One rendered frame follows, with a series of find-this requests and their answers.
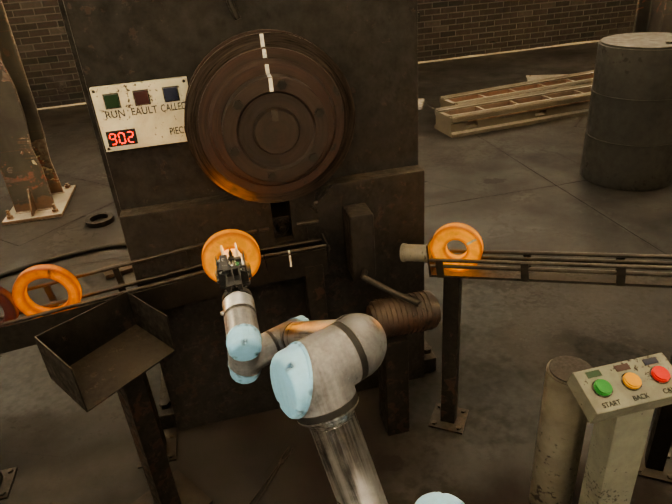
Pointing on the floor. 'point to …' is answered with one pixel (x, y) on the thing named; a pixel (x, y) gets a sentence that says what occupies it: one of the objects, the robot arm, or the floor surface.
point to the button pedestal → (618, 427)
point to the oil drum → (630, 113)
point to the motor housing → (398, 406)
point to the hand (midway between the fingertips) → (230, 251)
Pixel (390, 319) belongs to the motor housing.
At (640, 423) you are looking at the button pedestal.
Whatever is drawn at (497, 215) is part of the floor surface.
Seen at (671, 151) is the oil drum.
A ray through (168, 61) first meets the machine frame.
